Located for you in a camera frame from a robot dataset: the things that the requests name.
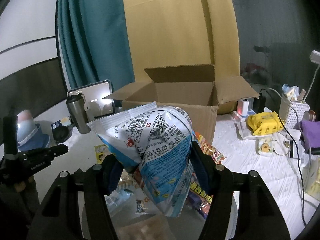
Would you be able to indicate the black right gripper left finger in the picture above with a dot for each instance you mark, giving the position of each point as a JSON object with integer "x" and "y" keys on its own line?
{"x": 58, "y": 215}

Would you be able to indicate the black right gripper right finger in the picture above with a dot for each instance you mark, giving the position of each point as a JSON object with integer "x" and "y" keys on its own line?
{"x": 259, "y": 216}

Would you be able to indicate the anime red blue snack bag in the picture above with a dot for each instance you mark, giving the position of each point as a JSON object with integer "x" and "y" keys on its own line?
{"x": 197, "y": 197}

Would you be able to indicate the blue white snack bag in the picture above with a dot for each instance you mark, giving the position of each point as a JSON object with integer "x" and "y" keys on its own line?
{"x": 152, "y": 142}

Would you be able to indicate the small yellow white box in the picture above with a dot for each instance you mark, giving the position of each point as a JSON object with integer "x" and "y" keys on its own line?
{"x": 264, "y": 145}

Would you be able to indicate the small yellow snack packet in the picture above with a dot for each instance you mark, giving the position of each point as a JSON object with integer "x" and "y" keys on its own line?
{"x": 101, "y": 151}

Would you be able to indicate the orange snack bag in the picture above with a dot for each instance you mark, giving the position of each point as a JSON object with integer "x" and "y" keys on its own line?
{"x": 209, "y": 149}

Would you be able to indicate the steel thermos bottle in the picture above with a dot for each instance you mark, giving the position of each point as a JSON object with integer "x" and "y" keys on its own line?
{"x": 75, "y": 105}

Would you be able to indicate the yellow wet wipes pack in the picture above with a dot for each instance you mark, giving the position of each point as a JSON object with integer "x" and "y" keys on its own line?
{"x": 264, "y": 123}

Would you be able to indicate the purple cloth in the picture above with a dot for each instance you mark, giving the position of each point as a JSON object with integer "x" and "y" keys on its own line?
{"x": 311, "y": 136}

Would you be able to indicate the tablet with lit screen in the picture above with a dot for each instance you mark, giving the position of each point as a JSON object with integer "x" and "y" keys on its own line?
{"x": 96, "y": 104}

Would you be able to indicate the white perforated basket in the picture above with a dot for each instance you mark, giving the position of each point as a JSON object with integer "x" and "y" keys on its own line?
{"x": 291, "y": 113}

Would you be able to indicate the white charger with red light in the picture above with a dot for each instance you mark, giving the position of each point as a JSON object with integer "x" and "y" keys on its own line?
{"x": 242, "y": 107}

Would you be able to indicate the open cardboard box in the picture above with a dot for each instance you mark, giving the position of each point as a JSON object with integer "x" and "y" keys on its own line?
{"x": 193, "y": 88}

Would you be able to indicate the teal curtain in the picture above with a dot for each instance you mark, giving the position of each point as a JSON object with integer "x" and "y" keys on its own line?
{"x": 94, "y": 42}

